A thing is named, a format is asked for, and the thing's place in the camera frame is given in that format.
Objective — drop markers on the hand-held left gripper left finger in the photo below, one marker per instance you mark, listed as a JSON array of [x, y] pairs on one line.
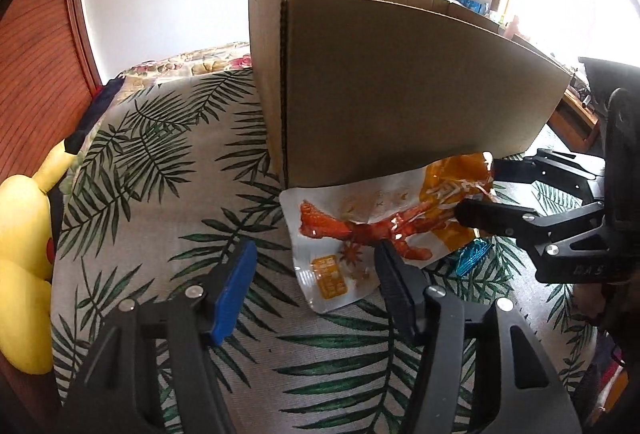
[[234, 286]]

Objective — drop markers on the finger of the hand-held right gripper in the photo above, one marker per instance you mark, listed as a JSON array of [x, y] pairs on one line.
[[545, 167], [505, 216]]

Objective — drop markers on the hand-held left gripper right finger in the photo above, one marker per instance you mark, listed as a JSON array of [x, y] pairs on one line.
[[397, 286]]

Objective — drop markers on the orange white snack packet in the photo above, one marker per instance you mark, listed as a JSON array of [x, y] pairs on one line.
[[360, 214]]

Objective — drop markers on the brown cardboard box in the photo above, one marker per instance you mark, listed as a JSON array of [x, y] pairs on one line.
[[400, 89]]

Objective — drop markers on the person's right hand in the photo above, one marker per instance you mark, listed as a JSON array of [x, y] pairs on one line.
[[589, 303]]

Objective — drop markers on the small blue snack packet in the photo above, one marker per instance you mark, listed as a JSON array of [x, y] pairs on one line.
[[472, 258]]

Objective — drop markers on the wooden cabinet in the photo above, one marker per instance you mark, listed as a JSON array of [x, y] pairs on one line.
[[575, 119]]

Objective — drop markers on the pink bottle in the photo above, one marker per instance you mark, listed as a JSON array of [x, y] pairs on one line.
[[512, 27]]

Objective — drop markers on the leaf print blanket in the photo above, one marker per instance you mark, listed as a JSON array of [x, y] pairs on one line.
[[175, 154]]

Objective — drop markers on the blue boxes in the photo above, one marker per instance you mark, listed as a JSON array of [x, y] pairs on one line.
[[475, 5]]

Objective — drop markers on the colourful cloth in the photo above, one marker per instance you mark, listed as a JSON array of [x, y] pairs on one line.
[[602, 374]]

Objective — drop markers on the yellow plush toy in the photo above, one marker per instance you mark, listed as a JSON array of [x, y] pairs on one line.
[[22, 264]]

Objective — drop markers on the dark blue cloth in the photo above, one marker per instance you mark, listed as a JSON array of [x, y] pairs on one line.
[[102, 99]]

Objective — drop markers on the floral quilt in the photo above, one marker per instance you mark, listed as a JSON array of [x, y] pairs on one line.
[[200, 58]]

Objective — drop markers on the wooden headboard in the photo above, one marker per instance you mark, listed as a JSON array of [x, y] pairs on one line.
[[45, 49]]

